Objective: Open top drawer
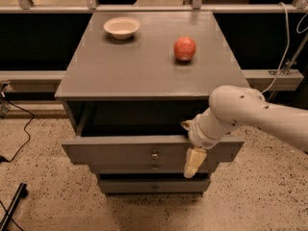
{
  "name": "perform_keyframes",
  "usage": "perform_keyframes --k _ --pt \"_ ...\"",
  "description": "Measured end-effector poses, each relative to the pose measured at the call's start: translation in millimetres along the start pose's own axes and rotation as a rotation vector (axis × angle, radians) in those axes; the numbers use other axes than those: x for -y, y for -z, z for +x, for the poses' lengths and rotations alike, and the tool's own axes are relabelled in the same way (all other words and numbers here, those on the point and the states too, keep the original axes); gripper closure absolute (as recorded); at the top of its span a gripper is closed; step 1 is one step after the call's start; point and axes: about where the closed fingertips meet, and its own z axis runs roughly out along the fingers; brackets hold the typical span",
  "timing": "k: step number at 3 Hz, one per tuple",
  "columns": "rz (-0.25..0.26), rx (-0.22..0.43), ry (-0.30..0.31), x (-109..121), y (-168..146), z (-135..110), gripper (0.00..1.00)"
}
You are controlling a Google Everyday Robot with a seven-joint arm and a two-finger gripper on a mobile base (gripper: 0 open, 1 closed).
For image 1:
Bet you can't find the metal railing frame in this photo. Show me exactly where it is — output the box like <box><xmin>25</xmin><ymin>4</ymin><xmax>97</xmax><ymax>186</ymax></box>
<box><xmin>0</xmin><ymin>0</ymin><xmax>307</xmax><ymax>91</ymax></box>

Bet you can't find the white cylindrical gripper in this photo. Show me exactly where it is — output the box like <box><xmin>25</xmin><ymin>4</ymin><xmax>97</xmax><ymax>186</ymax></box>
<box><xmin>180</xmin><ymin>108</ymin><xmax>240</xmax><ymax>178</ymax></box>

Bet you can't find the white cable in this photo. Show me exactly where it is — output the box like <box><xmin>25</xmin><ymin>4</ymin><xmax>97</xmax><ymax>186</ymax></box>
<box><xmin>261</xmin><ymin>1</ymin><xmax>291</xmax><ymax>94</ymax></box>

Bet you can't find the grey bottom drawer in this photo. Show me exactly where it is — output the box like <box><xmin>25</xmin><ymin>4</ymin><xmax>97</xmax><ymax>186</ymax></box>
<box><xmin>98</xmin><ymin>179</ymin><xmax>209</xmax><ymax>194</ymax></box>

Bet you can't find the grey top drawer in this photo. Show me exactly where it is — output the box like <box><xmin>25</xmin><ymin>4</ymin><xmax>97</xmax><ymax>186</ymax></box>
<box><xmin>61</xmin><ymin>102</ymin><xmax>245</xmax><ymax>166</ymax></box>

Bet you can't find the black floor cable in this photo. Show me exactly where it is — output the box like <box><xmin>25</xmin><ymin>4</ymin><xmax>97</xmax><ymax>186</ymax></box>
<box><xmin>0</xmin><ymin>100</ymin><xmax>36</xmax><ymax>164</ymax></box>

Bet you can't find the black stand leg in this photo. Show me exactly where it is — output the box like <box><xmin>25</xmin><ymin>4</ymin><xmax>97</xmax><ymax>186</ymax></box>
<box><xmin>0</xmin><ymin>183</ymin><xmax>28</xmax><ymax>231</ymax></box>

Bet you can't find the grey drawer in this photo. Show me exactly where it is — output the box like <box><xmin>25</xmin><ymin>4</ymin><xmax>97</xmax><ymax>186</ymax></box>
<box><xmin>61</xmin><ymin>102</ymin><xmax>245</xmax><ymax>166</ymax></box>
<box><xmin>98</xmin><ymin>179</ymin><xmax>209</xmax><ymax>194</ymax></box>
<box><xmin>88</xmin><ymin>163</ymin><xmax>219</xmax><ymax>175</ymax></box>

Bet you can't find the red apple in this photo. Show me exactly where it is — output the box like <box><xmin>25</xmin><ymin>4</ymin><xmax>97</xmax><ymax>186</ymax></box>
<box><xmin>173</xmin><ymin>37</ymin><xmax>196</xmax><ymax>62</ymax></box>

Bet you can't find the grey middle drawer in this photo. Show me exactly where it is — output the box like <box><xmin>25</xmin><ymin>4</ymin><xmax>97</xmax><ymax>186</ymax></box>
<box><xmin>88</xmin><ymin>163</ymin><xmax>219</xmax><ymax>175</ymax></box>

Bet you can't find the grey wooden drawer cabinet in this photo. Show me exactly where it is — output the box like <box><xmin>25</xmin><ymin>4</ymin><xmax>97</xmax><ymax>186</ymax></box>
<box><xmin>55</xmin><ymin>12</ymin><xmax>248</xmax><ymax>183</ymax></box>

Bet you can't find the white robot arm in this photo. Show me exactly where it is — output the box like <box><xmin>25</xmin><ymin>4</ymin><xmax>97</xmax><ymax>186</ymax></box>
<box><xmin>182</xmin><ymin>86</ymin><xmax>308</xmax><ymax>178</ymax></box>

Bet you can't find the white ceramic bowl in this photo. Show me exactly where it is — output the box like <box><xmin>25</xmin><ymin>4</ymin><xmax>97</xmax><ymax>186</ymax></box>
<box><xmin>103</xmin><ymin>17</ymin><xmax>140</xmax><ymax>39</ymax></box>

